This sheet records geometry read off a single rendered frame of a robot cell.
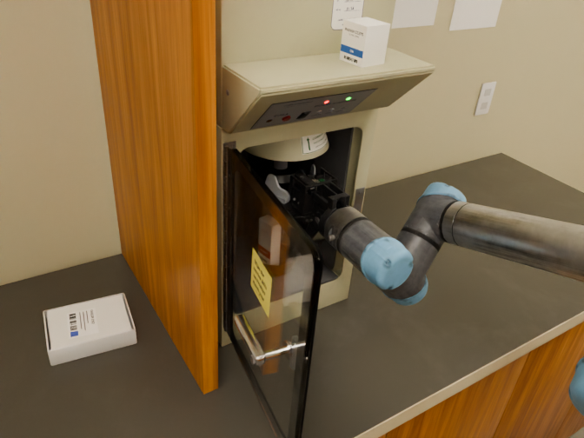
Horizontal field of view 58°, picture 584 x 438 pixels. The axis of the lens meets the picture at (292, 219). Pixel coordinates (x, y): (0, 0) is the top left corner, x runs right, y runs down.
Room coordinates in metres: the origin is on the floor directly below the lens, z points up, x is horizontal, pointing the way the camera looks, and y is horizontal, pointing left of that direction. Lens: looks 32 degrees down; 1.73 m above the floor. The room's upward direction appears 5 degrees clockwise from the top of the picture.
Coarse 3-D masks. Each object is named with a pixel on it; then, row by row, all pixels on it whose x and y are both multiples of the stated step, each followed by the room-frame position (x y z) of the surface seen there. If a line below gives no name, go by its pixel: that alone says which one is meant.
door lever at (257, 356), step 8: (240, 320) 0.55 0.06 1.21; (240, 328) 0.54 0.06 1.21; (248, 328) 0.54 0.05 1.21; (248, 336) 0.52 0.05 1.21; (248, 344) 0.51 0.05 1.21; (256, 344) 0.51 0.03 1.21; (288, 344) 0.51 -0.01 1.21; (256, 352) 0.50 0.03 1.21; (264, 352) 0.50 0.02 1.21; (272, 352) 0.50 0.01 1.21; (280, 352) 0.50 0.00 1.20; (288, 352) 0.51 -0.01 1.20; (256, 360) 0.49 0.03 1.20; (264, 360) 0.49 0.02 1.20
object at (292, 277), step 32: (256, 192) 0.63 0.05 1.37; (256, 224) 0.63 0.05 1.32; (288, 224) 0.54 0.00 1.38; (288, 256) 0.53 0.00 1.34; (288, 288) 0.53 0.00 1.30; (256, 320) 0.62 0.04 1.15; (288, 320) 0.52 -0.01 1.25; (256, 384) 0.60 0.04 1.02; (288, 384) 0.51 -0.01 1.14; (288, 416) 0.50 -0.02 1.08
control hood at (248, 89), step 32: (224, 64) 0.76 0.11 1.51; (256, 64) 0.77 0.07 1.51; (288, 64) 0.78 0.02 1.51; (320, 64) 0.80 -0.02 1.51; (352, 64) 0.81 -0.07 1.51; (384, 64) 0.82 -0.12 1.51; (416, 64) 0.84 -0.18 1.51; (224, 96) 0.75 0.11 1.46; (256, 96) 0.67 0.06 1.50; (288, 96) 0.70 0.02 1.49; (384, 96) 0.86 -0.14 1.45; (224, 128) 0.75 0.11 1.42
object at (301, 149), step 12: (264, 144) 0.87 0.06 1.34; (276, 144) 0.87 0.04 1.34; (288, 144) 0.87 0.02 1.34; (300, 144) 0.87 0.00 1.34; (312, 144) 0.88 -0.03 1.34; (324, 144) 0.91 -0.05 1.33; (264, 156) 0.86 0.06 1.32; (276, 156) 0.86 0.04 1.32; (288, 156) 0.86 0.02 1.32; (300, 156) 0.86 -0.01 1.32; (312, 156) 0.88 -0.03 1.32
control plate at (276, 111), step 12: (324, 96) 0.75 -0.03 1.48; (336, 96) 0.77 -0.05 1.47; (348, 96) 0.79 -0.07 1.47; (360, 96) 0.81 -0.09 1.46; (276, 108) 0.72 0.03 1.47; (288, 108) 0.73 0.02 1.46; (300, 108) 0.75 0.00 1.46; (312, 108) 0.77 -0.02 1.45; (324, 108) 0.79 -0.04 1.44; (336, 108) 0.81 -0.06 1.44; (348, 108) 0.84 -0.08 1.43; (264, 120) 0.74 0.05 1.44; (276, 120) 0.76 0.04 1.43; (300, 120) 0.80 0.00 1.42
